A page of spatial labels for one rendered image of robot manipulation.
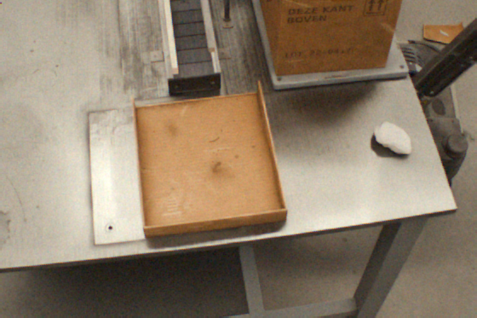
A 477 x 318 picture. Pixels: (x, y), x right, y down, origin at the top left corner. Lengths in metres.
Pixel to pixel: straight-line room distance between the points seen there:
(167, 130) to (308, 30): 0.34
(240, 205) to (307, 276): 0.89
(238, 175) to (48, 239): 0.38
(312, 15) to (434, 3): 1.67
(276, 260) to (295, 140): 0.84
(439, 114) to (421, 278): 0.52
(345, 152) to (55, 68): 0.65
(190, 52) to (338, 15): 0.32
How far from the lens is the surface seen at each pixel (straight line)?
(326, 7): 1.31
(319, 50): 1.40
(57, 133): 1.42
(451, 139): 2.09
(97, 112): 1.43
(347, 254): 2.19
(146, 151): 1.35
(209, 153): 1.34
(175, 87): 1.42
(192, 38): 1.47
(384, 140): 1.36
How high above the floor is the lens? 1.95
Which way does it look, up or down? 56 degrees down
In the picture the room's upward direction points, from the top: 1 degrees clockwise
